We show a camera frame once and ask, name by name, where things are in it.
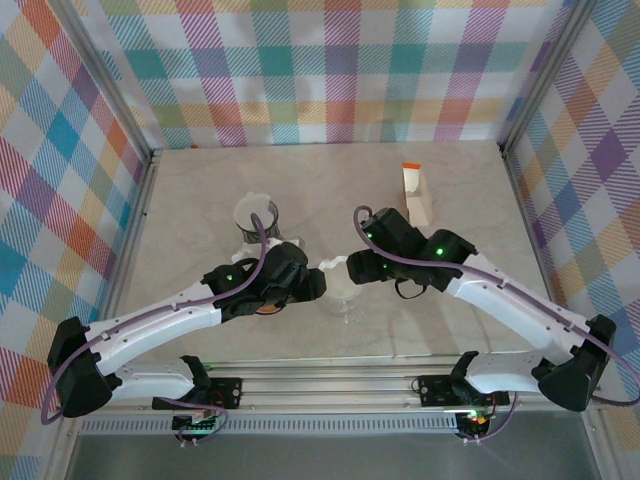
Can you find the white paper coffee filter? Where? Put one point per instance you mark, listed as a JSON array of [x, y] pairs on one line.
[[243, 253], [250, 210]]

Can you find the glass pitcher with paper filter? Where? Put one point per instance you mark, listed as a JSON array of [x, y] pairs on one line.
[[250, 236]]

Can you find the clear glass cup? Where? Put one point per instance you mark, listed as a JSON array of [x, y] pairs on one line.
[[331, 262]]

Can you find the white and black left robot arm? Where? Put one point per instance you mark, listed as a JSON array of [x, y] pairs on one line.
[[150, 330]]

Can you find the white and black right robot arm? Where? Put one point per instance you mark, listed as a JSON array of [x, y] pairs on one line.
[[515, 310]]

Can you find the coffee filter pack orange top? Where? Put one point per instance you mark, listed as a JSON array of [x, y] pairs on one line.
[[420, 210]]

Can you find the left controller circuit board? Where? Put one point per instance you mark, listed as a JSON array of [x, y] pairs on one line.
[[195, 425]]

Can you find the controller circuit board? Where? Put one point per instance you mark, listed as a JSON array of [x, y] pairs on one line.
[[195, 425], [475, 420]]

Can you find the right controller circuit board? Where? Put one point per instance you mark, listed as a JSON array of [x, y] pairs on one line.
[[475, 420]]

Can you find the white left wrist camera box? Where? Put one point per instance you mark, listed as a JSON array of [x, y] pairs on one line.
[[292, 243]]

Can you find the aluminium front mounting rail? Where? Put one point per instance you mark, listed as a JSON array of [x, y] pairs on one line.
[[325, 390]]

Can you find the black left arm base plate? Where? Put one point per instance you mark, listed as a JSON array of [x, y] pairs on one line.
[[227, 392]]

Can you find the aluminium right side frame rail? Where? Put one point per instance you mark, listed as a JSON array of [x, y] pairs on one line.
[[526, 225]]

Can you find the aluminium frame rail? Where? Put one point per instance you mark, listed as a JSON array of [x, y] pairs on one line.
[[135, 235], [526, 225]]

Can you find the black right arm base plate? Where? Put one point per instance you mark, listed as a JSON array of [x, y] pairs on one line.
[[437, 390]]

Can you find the aluminium left side frame rail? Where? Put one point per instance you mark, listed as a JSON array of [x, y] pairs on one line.
[[135, 235]]

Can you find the aluminium right corner post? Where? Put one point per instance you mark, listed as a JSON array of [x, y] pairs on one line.
[[545, 75]]

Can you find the aluminium corner post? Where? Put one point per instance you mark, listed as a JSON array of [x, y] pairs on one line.
[[545, 75], [115, 85]]

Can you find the aluminium left corner post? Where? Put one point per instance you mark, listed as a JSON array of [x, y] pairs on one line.
[[115, 85]]

